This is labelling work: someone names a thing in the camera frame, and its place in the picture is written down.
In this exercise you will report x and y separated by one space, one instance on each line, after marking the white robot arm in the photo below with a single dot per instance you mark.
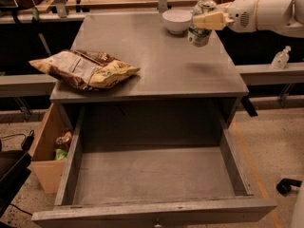
284 17

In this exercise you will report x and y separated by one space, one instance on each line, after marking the cardboard box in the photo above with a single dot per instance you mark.
48 170

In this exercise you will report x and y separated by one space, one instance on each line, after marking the orange snack item in box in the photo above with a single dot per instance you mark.
64 141

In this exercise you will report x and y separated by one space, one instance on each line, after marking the open grey top drawer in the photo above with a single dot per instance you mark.
129 165

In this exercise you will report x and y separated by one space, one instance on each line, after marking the white ceramic bowl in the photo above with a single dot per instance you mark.
176 21

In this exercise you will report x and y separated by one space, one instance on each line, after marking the black chair caster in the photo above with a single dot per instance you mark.
285 185

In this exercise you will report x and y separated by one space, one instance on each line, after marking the black equipment at left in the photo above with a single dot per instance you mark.
14 171

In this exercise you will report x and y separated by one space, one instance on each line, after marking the clear sanitizer bottle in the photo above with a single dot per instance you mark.
281 58

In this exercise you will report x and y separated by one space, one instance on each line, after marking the green snack bag in box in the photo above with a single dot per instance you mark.
60 155

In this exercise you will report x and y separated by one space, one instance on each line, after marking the grey cabinet counter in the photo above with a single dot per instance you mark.
169 65

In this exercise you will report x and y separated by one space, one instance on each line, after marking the yellow brown chip bag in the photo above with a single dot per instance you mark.
85 69

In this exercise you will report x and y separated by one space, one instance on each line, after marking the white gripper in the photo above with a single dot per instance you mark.
243 13

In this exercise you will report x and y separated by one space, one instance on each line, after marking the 7up soda can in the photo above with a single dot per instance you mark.
199 37

